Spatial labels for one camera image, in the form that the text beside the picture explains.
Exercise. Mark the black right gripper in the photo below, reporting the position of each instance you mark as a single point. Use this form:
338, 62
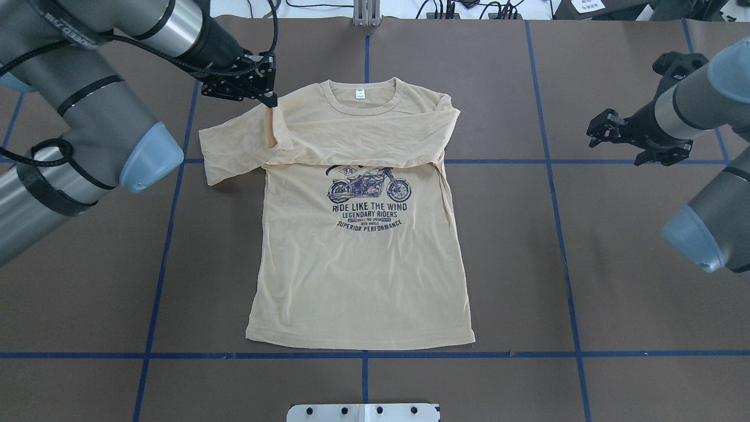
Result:
643, 122

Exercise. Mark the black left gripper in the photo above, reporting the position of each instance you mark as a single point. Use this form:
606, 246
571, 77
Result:
218, 51

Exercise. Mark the cream long-sleeve printed shirt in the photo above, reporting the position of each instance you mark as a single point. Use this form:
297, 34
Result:
360, 247

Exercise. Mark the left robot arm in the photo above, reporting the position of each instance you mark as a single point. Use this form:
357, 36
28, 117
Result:
53, 47

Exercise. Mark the black power adapter box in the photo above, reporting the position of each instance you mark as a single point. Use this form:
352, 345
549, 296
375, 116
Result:
614, 10

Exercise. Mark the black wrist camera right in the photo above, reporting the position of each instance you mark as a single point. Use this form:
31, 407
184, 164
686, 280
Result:
673, 67

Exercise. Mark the aluminium frame post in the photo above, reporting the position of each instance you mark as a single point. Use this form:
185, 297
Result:
367, 13

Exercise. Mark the white camera post base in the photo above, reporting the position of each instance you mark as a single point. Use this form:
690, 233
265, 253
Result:
365, 412

